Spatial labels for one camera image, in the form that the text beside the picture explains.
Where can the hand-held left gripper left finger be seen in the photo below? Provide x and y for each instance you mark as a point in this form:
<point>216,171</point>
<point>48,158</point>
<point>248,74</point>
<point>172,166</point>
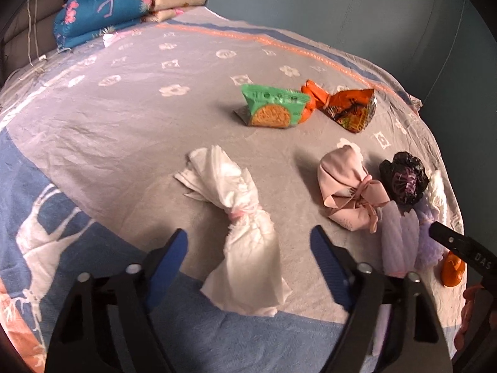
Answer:
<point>171,256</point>

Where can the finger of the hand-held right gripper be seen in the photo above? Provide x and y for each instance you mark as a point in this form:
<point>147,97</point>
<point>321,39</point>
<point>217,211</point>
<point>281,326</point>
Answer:
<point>483,338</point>
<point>466,248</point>

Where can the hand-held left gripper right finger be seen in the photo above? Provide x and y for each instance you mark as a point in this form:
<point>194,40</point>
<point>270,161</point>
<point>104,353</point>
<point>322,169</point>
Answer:
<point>326,264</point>

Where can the orange plastic bag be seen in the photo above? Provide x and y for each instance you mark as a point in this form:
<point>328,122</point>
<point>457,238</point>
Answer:
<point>452,274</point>

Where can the pink cloth bundle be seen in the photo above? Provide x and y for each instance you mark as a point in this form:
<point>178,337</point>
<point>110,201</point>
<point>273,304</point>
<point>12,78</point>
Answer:
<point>345,190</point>

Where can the white tissue bundle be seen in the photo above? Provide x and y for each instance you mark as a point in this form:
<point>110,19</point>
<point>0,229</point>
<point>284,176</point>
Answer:
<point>240,217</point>

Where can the black plastic bag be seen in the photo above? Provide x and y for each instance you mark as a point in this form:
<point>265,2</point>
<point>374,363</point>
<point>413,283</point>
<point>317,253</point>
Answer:
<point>403,178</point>

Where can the orange snack wrapper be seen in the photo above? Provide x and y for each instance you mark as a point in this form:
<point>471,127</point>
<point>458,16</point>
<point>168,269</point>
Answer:
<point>349,108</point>

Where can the green snack packet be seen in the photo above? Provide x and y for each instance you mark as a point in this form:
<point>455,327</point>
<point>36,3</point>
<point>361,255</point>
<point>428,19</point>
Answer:
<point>271,107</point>

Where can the lilac fuzzy cloth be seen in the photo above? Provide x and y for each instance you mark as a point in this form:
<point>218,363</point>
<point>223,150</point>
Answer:
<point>400,237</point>

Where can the floral bedsheet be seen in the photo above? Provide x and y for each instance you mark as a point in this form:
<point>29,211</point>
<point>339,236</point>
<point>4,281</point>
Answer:
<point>413,103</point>

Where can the blue floral quilt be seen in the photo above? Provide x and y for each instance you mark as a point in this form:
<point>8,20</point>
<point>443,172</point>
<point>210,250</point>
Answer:
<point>101,11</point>

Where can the grey bed headboard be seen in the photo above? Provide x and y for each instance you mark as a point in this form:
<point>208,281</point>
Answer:
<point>35,15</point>

